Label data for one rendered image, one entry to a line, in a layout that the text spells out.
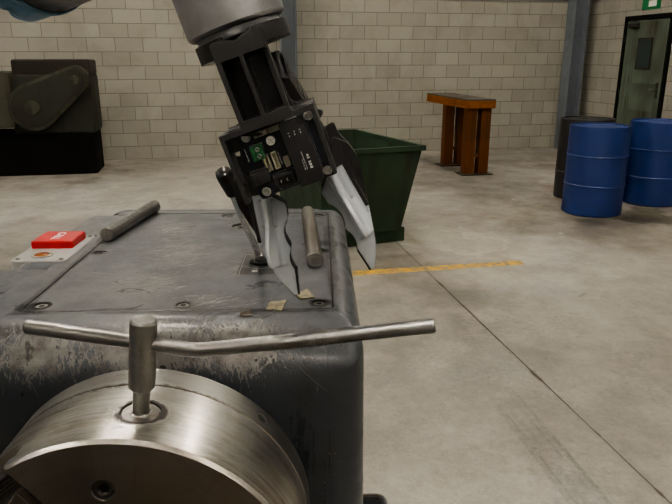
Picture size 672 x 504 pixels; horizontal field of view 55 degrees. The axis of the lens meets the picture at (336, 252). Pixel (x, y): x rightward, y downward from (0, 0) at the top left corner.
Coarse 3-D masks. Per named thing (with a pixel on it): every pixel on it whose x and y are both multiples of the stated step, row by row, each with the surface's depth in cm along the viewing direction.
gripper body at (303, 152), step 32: (256, 32) 43; (288, 32) 47; (224, 64) 45; (256, 64) 45; (256, 96) 44; (288, 96) 50; (256, 128) 44; (288, 128) 45; (320, 128) 45; (256, 160) 46; (288, 160) 47; (320, 160) 47
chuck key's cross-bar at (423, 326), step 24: (48, 336) 53; (72, 336) 52; (96, 336) 52; (120, 336) 52; (264, 336) 52; (288, 336) 51; (312, 336) 51; (336, 336) 50; (360, 336) 50; (384, 336) 50
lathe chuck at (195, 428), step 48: (48, 432) 53; (96, 432) 51; (144, 432) 52; (192, 432) 53; (240, 432) 57; (48, 480) 51; (96, 480) 51; (144, 480) 51; (192, 480) 51; (240, 480) 52; (288, 480) 59
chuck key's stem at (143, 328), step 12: (132, 324) 51; (144, 324) 51; (156, 324) 52; (132, 336) 51; (144, 336) 51; (156, 336) 52; (132, 348) 52; (144, 348) 52; (132, 360) 52; (144, 360) 52; (132, 372) 52; (144, 372) 52; (132, 384) 53; (144, 384) 53; (144, 396) 53; (132, 408) 54; (144, 408) 54
